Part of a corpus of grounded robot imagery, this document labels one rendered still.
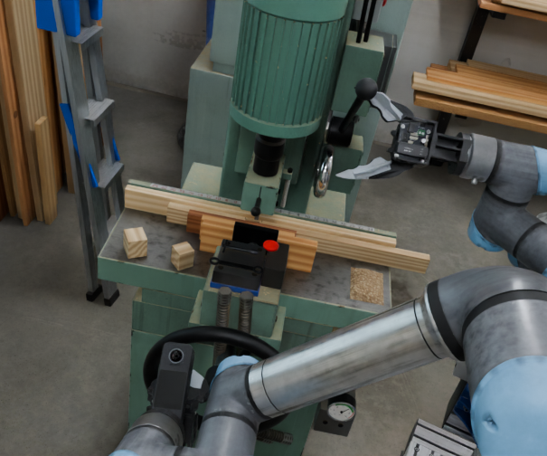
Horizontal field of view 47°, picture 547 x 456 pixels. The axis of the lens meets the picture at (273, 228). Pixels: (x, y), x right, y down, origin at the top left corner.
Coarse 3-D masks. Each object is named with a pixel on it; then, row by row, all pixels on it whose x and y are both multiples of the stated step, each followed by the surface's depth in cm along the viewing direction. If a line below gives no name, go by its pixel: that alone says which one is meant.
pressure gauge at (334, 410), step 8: (328, 400) 136; (336, 400) 134; (344, 400) 134; (352, 400) 135; (328, 408) 134; (336, 408) 135; (344, 408) 134; (352, 408) 134; (336, 416) 136; (344, 416) 136; (352, 416) 136
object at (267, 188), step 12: (252, 156) 133; (252, 168) 129; (252, 180) 125; (264, 180) 126; (276, 180) 127; (252, 192) 126; (264, 192) 126; (276, 192) 125; (240, 204) 128; (252, 204) 128; (264, 204) 127; (276, 204) 129
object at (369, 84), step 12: (360, 84) 98; (372, 84) 97; (360, 96) 98; (372, 96) 98; (336, 120) 134; (348, 120) 121; (336, 132) 134; (348, 132) 134; (336, 144) 136; (348, 144) 135
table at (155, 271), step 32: (128, 224) 135; (160, 224) 137; (160, 256) 129; (320, 256) 137; (160, 288) 129; (192, 288) 128; (288, 288) 127; (320, 288) 129; (384, 288) 132; (192, 320) 120; (320, 320) 129; (352, 320) 127
